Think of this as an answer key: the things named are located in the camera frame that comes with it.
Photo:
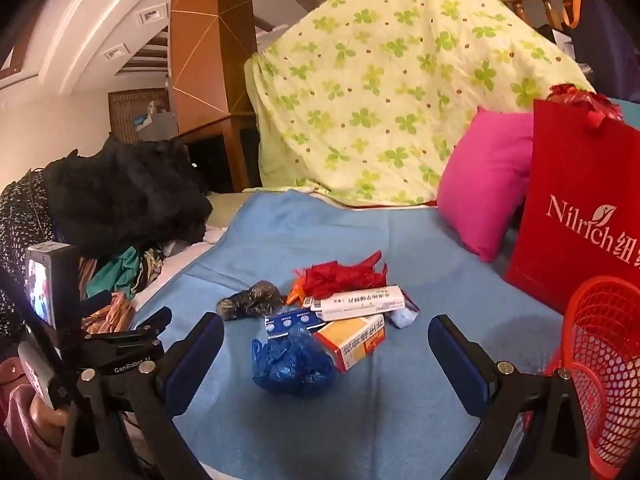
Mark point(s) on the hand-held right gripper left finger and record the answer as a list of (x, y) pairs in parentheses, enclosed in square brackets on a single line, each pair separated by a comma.
[(192, 360)]

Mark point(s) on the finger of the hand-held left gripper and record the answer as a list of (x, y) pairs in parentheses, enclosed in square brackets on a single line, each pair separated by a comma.
[(145, 325)]

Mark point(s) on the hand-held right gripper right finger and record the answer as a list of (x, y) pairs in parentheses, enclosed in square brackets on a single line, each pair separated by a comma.
[(457, 360)]

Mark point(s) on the pale blue wad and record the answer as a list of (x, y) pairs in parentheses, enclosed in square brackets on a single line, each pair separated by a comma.
[(404, 316)]

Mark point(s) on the dark grey plastic bag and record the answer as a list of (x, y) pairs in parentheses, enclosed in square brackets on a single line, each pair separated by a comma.
[(245, 302)]

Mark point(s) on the blue plastic bag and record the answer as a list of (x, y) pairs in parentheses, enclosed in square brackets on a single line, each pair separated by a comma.
[(290, 365)]

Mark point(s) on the blue and white pill box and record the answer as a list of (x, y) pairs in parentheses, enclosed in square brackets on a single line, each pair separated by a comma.
[(287, 324)]

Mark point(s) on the long white medicine box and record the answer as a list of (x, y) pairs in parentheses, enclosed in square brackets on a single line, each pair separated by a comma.
[(360, 302)]

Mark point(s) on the orange and white medicine box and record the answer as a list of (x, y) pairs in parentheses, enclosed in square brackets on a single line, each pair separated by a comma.
[(345, 345)]

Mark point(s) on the orange plastic bag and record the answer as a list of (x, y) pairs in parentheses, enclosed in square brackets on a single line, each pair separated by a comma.
[(295, 292)]

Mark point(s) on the red mesh basket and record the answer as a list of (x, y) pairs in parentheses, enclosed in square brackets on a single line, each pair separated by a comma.
[(571, 310)]

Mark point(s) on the red cloth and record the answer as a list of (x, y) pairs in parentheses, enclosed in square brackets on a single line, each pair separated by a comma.
[(340, 275)]

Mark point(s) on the person's left forearm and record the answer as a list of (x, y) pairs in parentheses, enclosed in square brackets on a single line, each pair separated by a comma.
[(17, 410)]

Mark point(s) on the person's left hand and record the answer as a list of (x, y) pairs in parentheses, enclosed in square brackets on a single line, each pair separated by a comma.
[(50, 420)]

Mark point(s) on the orange striped cloth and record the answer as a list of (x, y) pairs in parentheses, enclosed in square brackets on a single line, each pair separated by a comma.
[(112, 312)]

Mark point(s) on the teal cloth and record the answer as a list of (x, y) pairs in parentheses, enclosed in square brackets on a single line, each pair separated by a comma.
[(120, 270)]

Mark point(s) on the dark speckled cloth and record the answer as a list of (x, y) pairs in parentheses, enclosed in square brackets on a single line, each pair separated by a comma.
[(20, 225)]

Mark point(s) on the black fluffy garment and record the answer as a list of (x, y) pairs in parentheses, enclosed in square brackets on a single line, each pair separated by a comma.
[(125, 195)]

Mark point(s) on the pink pillow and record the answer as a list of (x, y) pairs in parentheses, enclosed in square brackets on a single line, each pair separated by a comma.
[(480, 185)]

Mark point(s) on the blue blanket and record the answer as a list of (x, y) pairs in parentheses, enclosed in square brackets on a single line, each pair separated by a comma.
[(325, 240)]

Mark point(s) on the wooden lattice screen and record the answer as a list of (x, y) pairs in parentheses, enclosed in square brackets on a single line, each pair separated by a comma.
[(125, 115)]

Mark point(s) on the red paper bag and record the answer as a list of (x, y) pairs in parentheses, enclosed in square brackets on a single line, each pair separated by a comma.
[(575, 160)]

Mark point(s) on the recessed ceiling light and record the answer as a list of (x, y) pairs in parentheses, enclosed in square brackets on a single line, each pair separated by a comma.
[(152, 14), (115, 52)]

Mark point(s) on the green clover print quilt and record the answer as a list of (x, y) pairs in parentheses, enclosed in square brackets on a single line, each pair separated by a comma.
[(375, 85)]

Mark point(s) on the red crinkled foil wrapping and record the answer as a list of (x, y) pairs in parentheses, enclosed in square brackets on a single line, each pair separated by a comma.
[(575, 97)]

